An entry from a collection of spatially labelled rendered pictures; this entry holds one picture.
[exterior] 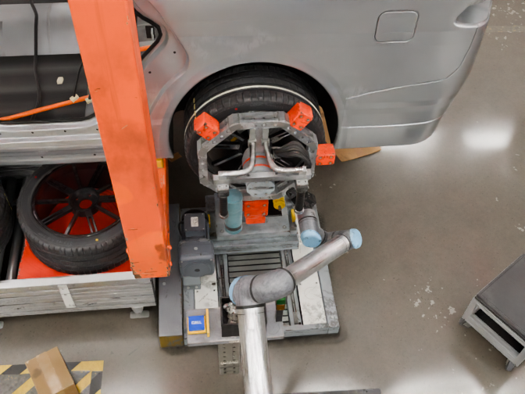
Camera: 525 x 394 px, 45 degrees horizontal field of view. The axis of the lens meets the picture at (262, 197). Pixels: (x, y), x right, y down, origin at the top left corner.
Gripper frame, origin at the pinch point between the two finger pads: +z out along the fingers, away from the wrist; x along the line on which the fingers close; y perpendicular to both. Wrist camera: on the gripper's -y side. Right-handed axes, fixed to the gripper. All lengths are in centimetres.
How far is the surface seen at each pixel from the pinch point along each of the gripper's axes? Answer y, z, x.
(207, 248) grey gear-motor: -16, -21, -49
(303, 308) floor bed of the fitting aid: 41, -41, -39
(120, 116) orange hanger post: -115, -43, 13
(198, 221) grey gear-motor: -21, -7, -50
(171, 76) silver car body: -83, 11, 2
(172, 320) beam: -11, -45, -83
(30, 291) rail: -72, -35, -115
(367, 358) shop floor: 67, -68, -23
